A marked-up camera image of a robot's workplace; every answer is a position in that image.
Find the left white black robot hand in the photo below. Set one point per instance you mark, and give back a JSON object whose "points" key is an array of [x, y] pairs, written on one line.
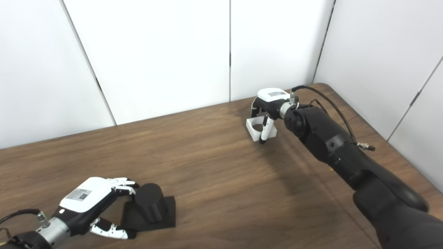
{"points": [[86, 197]]}

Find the black peg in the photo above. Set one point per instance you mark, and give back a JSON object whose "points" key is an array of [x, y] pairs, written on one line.
{"points": [[148, 204]]}

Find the white square piece with hole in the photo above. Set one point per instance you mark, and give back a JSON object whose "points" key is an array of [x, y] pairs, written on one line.
{"points": [[254, 135]]}

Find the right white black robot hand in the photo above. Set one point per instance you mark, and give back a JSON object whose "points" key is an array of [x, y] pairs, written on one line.
{"points": [[273, 100]]}

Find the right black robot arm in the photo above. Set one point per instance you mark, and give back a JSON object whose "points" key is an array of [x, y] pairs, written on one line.
{"points": [[346, 152]]}

